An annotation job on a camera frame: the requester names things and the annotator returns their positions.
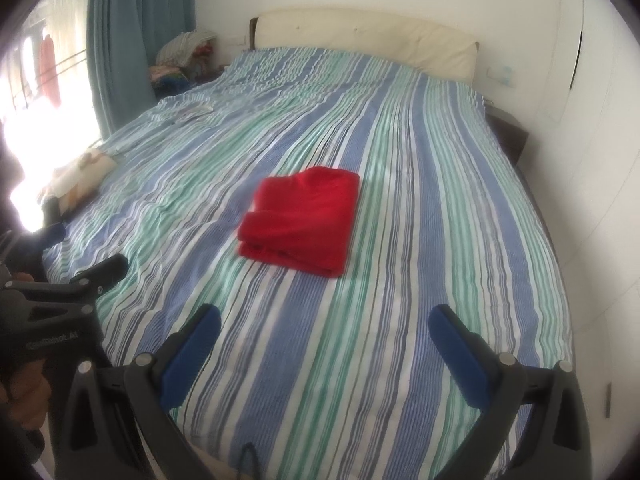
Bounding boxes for cream padded headboard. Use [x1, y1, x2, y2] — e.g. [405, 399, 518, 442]
[248, 7, 481, 83]

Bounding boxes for pile of clothes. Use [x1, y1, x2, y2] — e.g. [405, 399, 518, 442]
[148, 30, 221, 98]

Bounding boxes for red hanging garment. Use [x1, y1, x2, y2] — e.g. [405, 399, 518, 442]
[37, 35, 62, 108]

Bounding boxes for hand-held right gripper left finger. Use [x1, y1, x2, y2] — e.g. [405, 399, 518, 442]
[47, 304, 222, 480]

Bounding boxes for patterned cushion on chair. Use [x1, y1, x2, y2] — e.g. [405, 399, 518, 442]
[42, 150, 118, 211]

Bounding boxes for blue curtain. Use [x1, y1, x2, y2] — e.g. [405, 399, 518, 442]
[86, 0, 197, 138]

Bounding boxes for red knitted sweater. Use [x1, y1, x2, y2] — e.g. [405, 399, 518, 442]
[236, 165, 361, 278]

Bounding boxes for striped bed cover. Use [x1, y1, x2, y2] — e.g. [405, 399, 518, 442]
[42, 46, 573, 480]

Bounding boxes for white wardrobe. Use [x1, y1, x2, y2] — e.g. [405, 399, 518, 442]
[550, 0, 640, 421]

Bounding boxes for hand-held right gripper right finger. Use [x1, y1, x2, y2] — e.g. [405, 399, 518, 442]
[429, 304, 593, 480]

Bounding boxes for person's left hand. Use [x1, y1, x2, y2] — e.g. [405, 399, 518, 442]
[0, 360, 52, 431]

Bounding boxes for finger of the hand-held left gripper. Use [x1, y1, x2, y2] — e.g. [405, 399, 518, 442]
[27, 195, 68, 253]
[70, 254, 130, 293]

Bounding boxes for dark wooden nightstand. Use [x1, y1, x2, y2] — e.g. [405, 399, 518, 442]
[485, 107, 529, 168]

